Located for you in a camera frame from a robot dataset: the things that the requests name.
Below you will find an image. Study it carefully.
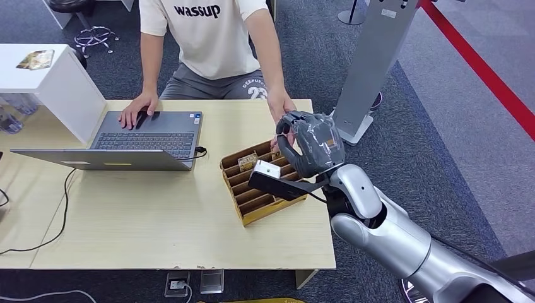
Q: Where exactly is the white shelf box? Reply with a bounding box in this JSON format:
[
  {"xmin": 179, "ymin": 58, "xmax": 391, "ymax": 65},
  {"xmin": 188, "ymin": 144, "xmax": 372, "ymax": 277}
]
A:
[{"xmin": 0, "ymin": 43, "xmax": 107, "ymax": 146}]

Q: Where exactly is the printed card with pale border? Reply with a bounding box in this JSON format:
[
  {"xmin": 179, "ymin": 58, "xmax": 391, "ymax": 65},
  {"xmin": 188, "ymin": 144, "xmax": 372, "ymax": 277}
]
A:
[{"xmin": 16, "ymin": 49, "xmax": 56, "ymax": 71}]

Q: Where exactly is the round grey stand base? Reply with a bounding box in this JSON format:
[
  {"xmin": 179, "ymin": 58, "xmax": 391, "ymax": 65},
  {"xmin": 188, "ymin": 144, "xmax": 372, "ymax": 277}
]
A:
[{"xmin": 338, "ymin": 0, "xmax": 368, "ymax": 26}]

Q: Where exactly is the pale desk leg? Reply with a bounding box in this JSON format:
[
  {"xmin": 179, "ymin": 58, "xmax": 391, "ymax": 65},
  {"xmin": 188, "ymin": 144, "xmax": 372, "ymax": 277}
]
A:
[{"xmin": 295, "ymin": 270, "xmax": 319, "ymax": 290}]

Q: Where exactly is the floor socket with white plug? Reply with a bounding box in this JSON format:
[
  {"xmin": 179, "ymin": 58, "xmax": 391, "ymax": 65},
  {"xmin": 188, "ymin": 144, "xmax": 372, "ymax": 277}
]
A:
[{"xmin": 164, "ymin": 271, "xmax": 194, "ymax": 303}]

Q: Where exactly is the wooden slotted card holder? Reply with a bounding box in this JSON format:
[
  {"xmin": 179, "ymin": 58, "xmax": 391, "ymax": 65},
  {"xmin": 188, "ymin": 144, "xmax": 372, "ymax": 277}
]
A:
[{"xmin": 219, "ymin": 140, "xmax": 308, "ymax": 227}]

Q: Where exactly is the pale wrist camera, black bracket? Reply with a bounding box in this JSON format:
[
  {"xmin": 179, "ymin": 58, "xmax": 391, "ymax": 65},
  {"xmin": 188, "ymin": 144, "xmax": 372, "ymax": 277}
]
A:
[{"xmin": 248, "ymin": 160, "xmax": 331, "ymax": 202}]

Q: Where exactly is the short black plug cable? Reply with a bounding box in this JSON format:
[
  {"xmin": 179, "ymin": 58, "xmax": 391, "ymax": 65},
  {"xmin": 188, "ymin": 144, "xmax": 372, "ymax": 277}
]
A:
[{"xmin": 175, "ymin": 146, "xmax": 208, "ymax": 162}]

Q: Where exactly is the grey kiosk stand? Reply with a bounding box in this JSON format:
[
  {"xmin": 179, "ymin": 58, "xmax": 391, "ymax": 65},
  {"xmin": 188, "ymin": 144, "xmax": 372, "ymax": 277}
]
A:
[{"xmin": 330, "ymin": 0, "xmax": 420, "ymax": 146}]

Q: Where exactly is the person's left hand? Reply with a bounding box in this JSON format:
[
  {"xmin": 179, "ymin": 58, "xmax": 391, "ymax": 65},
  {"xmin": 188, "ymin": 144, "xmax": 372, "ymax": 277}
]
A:
[{"xmin": 266, "ymin": 90, "xmax": 298, "ymax": 153}]

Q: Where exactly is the grey floor socket plate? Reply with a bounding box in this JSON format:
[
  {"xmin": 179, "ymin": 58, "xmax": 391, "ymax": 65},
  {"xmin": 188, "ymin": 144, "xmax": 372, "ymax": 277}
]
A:
[{"xmin": 199, "ymin": 270, "xmax": 225, "ymax": 295}]

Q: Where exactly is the grey open laptop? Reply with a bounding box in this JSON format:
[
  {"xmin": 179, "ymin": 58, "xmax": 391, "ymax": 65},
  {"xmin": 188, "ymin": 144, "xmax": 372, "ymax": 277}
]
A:
[{"xmin": 9, "ymin": 110, "xmax": 204, "ymax": 172}]

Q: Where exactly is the clear plastic bottle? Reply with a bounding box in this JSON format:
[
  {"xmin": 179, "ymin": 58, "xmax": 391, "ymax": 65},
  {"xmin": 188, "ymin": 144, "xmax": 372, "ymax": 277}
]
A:
[{"xmin": 7, "ymin": 92, "xmax": 41, "ymax": 116}]

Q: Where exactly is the black flat panel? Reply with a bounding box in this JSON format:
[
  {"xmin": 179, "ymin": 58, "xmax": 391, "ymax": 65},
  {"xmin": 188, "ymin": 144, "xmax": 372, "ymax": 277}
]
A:
[{"xmin": 491, "ymin": 250, "xmax": 535, "ymax": 282}]

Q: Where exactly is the person's hand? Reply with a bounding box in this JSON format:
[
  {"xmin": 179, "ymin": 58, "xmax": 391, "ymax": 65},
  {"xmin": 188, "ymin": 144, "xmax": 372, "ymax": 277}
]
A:
[
  {"xmin": 118, "ymin": 91, "xmax": 161, "ymax": 131},
  {"xmin": 266, "ymin": 90, "xmax": 298, "ymax": 153}
]

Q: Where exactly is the person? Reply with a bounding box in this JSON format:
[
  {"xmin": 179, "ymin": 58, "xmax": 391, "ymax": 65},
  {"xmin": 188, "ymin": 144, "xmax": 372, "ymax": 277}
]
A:
[{"xmin": 118, "ymin": 0, "xmax": 298, "ymax": 153}]

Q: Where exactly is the long black power cable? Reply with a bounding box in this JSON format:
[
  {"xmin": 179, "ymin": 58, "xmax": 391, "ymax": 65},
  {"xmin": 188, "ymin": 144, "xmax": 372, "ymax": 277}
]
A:
[{"xmin": 0, "ymin": 168, "xmax": 78, "ymax": 256}]

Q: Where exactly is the office chair with chrome base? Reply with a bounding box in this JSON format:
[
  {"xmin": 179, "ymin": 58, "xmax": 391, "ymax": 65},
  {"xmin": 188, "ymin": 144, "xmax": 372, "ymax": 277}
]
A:
[{"xmin": 47, "ymin": 0, "xmax": 121, "ymax": 59}]

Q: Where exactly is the person's right hand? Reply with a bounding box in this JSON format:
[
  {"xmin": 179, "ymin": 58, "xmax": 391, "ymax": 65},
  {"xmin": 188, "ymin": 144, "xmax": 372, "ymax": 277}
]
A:
[{"xmin": 118, "ymin": 91, "xmax": 161, "ymax": 131}]

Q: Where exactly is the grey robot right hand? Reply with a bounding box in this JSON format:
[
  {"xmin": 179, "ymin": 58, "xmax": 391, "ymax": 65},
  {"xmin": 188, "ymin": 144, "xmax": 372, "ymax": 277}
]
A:
[{"xmin": 276, "ymin": 110, "xmax": 347, "ymax": 179}]

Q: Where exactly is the white floor cable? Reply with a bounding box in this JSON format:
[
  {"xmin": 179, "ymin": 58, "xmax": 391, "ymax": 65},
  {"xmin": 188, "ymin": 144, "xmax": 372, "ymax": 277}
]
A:
[{"xmin": 0, "ymin": 289, "xmax": 98, "ymax": 303}]

